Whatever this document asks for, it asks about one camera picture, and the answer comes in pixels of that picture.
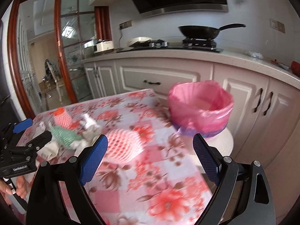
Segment black wok pan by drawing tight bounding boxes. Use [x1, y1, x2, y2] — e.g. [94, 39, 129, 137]
[178, 23, 246, 40]

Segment wooden sliding glass door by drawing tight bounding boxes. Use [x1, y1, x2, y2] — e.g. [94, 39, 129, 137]
[7, 0, 113, 120]

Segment white tissue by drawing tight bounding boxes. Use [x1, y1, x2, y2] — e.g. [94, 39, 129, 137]
[79, 113, 102, 142]
[70, 139, 93, 153]

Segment white rice cooker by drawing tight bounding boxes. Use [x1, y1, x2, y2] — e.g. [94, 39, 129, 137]
[94, 40, 114, 54]

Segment wall power outlet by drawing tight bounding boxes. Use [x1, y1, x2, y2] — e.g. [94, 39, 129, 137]
[269, 18, 285, 33]
[119, 20, 133, 30]

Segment floral pink tablecloth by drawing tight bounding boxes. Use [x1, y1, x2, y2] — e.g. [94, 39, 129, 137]
[16, 88, 214, 225]

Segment tall pink foam fruit net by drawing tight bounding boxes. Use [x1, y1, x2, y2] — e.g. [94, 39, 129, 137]
[53, 107, 72, 129]

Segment white packet on counter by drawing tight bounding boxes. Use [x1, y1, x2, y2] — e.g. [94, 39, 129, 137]
[247, 51, 263, 59]

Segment wall power outlet left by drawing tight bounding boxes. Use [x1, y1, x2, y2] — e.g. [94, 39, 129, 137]
[119, 20, 133, 30]

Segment white stool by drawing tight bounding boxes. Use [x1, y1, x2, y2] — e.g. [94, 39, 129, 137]
[204, 128, 234, 156]

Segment white plastic bag wad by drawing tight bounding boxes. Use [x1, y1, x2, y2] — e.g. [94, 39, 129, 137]
[37, 140, 59, 161]

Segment red cup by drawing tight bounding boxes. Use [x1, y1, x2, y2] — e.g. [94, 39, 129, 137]
[290, 61, 300, 77]

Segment lower kitchen cabinets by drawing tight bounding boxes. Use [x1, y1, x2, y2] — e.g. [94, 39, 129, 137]
[81, 50, 300, 223]

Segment pink-lined trash bin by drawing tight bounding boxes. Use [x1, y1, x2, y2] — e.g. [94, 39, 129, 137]
[167, 80, 234, 138]

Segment wall power outlet right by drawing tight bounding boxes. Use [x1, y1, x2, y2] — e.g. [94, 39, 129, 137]
[269, 18, 285, 33]

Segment green zigzag cloth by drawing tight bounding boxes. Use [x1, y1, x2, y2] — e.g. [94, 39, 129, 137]
[48, 122, 82, 149]

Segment white dining chair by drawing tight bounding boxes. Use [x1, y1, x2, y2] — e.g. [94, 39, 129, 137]
[45, 59, 65, 103]

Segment person's left hand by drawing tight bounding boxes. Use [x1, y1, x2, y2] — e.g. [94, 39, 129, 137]
[0, 175, 30, 205]

